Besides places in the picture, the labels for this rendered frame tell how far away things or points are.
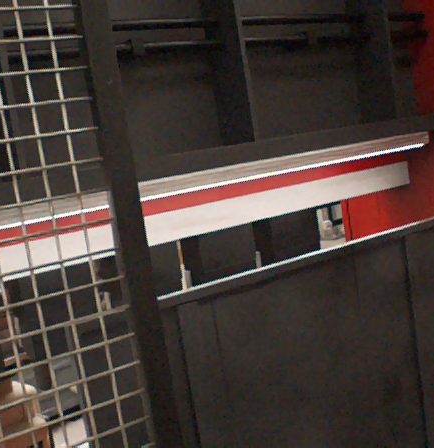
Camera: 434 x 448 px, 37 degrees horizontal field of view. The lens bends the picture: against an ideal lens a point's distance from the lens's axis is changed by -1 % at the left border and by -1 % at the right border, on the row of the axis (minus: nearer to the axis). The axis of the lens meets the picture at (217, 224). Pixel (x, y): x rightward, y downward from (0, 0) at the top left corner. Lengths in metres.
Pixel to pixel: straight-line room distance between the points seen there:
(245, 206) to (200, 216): 0.12
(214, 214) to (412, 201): 0.65
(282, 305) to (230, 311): 0.09
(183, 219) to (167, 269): 0.11
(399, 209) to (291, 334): 0.99
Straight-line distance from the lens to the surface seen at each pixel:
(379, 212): 1.99
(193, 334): 0.89
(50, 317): 1.32
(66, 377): 4.23
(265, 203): 1.55
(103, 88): 0.56
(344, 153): 1.44
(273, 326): 0.98
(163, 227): 1.40
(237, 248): 1.50
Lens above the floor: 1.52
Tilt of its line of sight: 7 degrees down
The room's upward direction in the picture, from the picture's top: 9 degrees counter-clockwise
